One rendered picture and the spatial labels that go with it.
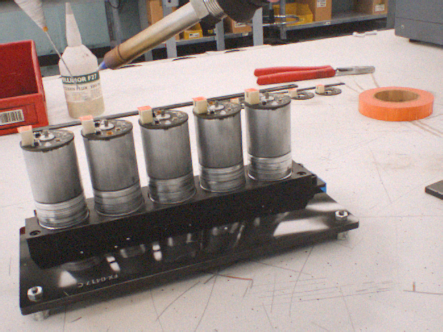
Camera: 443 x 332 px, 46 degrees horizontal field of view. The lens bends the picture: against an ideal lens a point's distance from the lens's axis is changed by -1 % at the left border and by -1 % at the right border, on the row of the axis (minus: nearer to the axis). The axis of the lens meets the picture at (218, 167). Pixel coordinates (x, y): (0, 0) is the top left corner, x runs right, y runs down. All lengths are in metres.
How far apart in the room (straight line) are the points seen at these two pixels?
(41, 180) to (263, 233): 0.11
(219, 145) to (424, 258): 0.11
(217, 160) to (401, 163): 0.14
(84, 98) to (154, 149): 0.23
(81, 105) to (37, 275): 0.26
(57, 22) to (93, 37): 0.32
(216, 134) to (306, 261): 0.08
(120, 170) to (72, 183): 0.02
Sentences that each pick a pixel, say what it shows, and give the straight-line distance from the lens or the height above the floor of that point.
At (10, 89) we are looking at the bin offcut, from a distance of 0.59.
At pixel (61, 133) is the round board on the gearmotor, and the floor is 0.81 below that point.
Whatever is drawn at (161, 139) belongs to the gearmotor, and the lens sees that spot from 0.25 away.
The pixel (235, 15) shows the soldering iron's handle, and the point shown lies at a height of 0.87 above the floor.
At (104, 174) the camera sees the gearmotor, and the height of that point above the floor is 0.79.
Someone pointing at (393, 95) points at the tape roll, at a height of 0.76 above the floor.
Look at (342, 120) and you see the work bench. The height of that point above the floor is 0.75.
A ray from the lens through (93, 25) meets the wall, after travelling 4.65.
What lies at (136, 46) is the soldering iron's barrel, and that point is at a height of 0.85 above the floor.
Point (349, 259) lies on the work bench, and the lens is 0.25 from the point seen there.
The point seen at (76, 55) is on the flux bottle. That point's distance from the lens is 0.48.
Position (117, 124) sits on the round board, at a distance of 0.26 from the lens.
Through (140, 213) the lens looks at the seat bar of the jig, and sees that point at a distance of 0.26.
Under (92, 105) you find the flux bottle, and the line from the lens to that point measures 0.48.
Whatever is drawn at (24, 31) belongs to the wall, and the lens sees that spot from 4.62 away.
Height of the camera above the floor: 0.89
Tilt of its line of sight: 24 degrees down
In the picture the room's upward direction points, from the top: 4 degrees counter-clockwise
